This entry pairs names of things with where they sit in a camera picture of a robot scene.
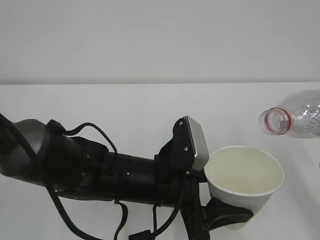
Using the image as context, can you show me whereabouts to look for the clear water bottle red label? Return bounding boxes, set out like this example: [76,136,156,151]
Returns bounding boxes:
[259,89,320,139]

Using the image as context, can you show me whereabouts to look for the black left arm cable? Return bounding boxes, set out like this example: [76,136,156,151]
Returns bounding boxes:
[0,112,186,240]

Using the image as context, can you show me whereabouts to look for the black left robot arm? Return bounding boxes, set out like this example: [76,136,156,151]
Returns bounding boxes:
[0,116,253,240]

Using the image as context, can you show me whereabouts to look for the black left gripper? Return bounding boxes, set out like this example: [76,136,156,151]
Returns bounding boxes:
[157,172,253,240]

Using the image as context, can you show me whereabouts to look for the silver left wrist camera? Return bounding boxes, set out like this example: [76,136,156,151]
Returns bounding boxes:
[157,115,210,174]

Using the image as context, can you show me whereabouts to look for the white paper cup green logo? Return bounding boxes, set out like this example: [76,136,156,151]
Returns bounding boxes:
[203,145,285,215]

